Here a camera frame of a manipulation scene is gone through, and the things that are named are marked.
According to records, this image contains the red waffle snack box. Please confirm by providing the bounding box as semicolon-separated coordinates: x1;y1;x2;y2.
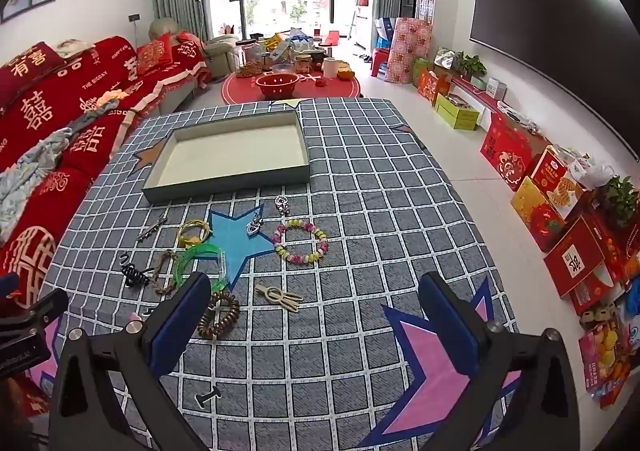
530;146;586;219

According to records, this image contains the beige bunny hair clip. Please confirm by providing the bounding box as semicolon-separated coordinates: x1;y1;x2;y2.
255;284;304;313

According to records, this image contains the shallow cream tray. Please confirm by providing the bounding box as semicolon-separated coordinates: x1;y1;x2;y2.
142;110;310;204

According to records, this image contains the brown spiral hair tie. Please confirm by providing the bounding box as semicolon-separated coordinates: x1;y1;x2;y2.
196;289;241;342

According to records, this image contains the green yellow box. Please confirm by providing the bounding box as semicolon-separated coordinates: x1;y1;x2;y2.
435;94;480;130

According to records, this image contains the beige armchair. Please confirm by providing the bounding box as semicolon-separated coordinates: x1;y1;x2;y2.
149;18;236;81

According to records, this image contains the white cylinder cup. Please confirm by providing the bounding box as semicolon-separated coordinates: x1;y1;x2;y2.
322;57;338;78

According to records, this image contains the grey patterned cloth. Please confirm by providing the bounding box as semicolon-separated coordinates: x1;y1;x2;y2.
0;98;119;245

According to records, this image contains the silver heart pink pendant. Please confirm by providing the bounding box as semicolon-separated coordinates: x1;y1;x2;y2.
245;213;264;237

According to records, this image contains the grey checkered tablecloth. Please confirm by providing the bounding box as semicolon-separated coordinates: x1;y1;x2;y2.
46;99;515;450

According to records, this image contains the potted green plant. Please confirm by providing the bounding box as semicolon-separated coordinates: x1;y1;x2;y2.
452;50;487;81

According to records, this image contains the black claw hair clip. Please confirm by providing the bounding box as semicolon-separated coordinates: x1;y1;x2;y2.
119;253;153;289

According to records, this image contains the red floral wrapped box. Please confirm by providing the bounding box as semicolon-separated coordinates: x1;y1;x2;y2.
385;18;432;84

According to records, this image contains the braided tan rope bracelet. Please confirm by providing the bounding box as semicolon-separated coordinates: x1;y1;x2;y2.
150;248;180;296

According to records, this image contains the large black television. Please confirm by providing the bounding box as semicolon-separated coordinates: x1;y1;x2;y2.
470;0;639;154

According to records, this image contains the red sofa cover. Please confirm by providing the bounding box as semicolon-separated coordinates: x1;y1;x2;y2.
1;35;212;310

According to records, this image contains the red square cushion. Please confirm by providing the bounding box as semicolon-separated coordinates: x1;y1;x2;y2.
137;33;172;76

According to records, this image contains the red gift box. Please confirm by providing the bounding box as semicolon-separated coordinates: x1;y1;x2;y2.
480;112;549;191

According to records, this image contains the colourful beaded bracelet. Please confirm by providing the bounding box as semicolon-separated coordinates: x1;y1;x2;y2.
271;218;330;266

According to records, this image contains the small black white dumbbell charm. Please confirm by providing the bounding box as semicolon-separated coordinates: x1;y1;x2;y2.
194;387;221;408

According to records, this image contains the red colander basket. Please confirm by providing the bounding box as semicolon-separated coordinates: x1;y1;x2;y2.
255;72;299;100

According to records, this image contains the red round rug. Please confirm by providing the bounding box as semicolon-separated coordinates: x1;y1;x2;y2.
221;73;361;104

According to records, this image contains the yellow cord bracelet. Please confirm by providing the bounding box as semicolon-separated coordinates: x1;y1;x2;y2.
177;218;213;250

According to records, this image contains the silver pendant charm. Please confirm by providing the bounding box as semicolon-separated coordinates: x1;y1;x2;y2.
274;196;290;217

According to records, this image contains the green translucent bangle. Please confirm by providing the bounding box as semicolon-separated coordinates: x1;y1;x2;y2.
172;243;228;293

